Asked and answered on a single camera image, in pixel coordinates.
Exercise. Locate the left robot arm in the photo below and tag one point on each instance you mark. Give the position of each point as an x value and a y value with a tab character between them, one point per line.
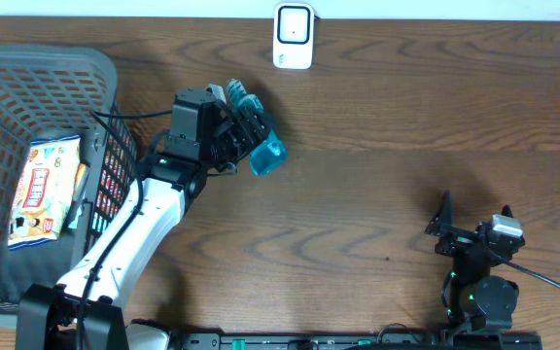
211	130

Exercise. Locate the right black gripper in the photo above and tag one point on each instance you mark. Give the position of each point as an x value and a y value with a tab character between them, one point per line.
457	240

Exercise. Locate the white barcode scanner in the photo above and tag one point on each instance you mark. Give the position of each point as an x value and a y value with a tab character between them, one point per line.
293	36

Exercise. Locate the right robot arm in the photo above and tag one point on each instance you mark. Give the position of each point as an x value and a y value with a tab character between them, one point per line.
478	301

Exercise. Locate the grey plastic shopping basket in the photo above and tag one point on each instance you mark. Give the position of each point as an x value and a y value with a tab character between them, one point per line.
47	93

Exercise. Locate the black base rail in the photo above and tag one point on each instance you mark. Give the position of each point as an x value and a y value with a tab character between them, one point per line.
309	341

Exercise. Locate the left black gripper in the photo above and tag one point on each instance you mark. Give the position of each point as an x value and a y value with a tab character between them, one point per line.
245	123

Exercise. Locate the wet wipes packet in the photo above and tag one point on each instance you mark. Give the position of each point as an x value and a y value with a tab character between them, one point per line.
44	191

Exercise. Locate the blue Listerine mouthwash bottle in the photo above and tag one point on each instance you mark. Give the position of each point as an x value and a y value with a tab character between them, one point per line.
271	152

